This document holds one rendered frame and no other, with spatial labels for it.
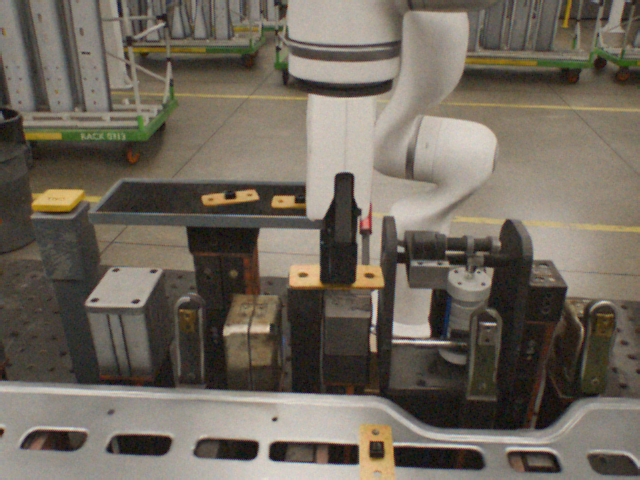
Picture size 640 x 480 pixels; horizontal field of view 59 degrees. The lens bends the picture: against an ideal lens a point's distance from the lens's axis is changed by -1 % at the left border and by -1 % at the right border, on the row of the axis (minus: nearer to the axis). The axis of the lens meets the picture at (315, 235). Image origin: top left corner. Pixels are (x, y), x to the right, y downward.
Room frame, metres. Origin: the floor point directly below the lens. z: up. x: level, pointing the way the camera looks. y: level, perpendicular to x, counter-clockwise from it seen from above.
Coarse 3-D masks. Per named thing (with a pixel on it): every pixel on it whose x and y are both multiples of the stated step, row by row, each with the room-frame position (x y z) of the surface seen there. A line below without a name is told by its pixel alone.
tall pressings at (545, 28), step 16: (512, 0) 7.52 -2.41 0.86; (528, 0) 7.30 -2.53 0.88; (544, 0) 7.28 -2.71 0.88; (560, 0) 7.19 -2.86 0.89; (480, 16) 7.10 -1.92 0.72; (496, 16) 7.34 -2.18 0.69; (512, 16) 7.26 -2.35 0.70; (528, 16) 7.27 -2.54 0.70; (544, 16) 7.27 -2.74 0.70; (496, 32) 7.34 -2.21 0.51; (512, 32) 7.29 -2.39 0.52; (528, 32) 7.21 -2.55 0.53; (544, 32) 7.24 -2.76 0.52; (496, 48) 7.32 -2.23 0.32; (512, 48) 7.29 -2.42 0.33; (544, 48) 7.23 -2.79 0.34
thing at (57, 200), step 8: (48, 192) 0.84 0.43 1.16; (56, 192) 0.84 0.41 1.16; (64, 192) 0.84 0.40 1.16; (72, 192) 0.84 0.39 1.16; (80, 192) 0.84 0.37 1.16; (40, 200) 0.81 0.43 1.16; (48, 200) 0.81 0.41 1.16; (56, 200) 0.81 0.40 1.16; (64, 200) 0.81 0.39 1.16; (72, 200) 0.81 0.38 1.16; (80, 200) 0.83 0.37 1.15; (40, 208) 0.79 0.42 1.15; (48, 208) 0.79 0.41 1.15; (56, 208) 0.79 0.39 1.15; (64, 208) 0.79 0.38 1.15; (72, 208) 0.80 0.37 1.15
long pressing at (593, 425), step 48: (0, 384) 0.57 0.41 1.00; (48, 384) 0.57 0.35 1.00; (96, 384) 0.57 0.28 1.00; (96, 432) 0.49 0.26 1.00; (144, 432) 0.49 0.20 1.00; (192, 432) 0.49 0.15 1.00; (240, 432) 0.49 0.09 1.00; (288, 432) 0.49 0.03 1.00; (336, 432) 0.49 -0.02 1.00; (432, 432) 0.49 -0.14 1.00; (480, 432) 0.49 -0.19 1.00; (528, 432) 0.49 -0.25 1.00; (576, 432) 0.49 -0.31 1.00; (624, 432) 0.49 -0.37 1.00
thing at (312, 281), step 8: (296, 272) 0.45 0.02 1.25; (304, 272) 0.45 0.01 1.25; (312, 272) 0.45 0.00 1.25; (360, 272) 0.45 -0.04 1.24; (368, 272) 0.45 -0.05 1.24; (376, 272) 0.45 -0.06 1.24; (296, 280) 0.44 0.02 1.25; (304, 280) 0.44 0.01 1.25; (312, 280) 0.44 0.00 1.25; (360, 280) 0.44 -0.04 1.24; (368, 280) 0.44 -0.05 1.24; (376, 280) 0.44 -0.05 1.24; (296, 288) 0.43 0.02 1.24; (304, 288) 0.43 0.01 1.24; (312, 288) 0.43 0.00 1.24; (320, 288) 0.43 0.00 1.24; (328, 288) 0.43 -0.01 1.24; (336, 288) 0.43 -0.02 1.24; (344, 288) 0.43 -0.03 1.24; (352, 288) 0.43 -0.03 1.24; (360, 288) 0.43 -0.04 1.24; (368, 288) 0.43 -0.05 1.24; (376, 288) 0.43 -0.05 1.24
